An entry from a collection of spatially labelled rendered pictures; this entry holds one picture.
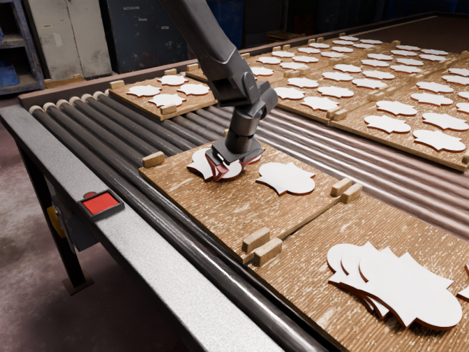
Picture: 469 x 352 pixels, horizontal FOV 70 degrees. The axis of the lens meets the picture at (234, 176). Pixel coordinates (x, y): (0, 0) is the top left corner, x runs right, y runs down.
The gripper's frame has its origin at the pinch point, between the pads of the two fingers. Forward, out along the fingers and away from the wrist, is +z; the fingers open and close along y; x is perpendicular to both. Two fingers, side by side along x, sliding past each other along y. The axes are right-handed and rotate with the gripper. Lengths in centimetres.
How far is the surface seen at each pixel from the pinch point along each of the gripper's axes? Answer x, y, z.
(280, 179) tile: 10.3, -7.0, -3.1
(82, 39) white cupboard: -377, -109, 198
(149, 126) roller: -39.7, -2.2, 20.2
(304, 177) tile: 13.1, -12.2, -3.9
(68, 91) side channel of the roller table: -85, 8, 35
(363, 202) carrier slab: 26.7, -15.0, -8.1
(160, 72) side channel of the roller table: -85, -36, 38
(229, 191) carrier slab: 5.4, 4.4, -0.7
